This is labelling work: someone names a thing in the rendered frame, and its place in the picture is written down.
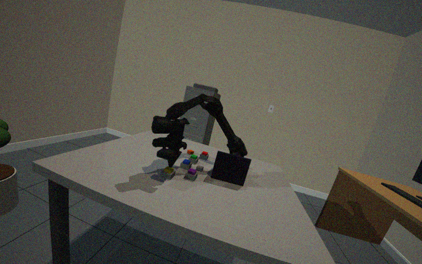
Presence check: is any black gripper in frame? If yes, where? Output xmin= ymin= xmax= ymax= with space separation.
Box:
xmin=157 ymin=133 xmax=187 ymax=167

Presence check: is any blue button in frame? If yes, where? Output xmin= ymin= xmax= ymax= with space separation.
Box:
xmin=180 ymin=159 xmax=192 ymax=170

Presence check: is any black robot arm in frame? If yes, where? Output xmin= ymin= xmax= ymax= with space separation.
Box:
xmin=151 ymin=93 xmax=248 ymax=157

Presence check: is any red button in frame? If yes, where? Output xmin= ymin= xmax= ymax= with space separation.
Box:
xmin=199 ymin=151 xmax=209 ymax=160

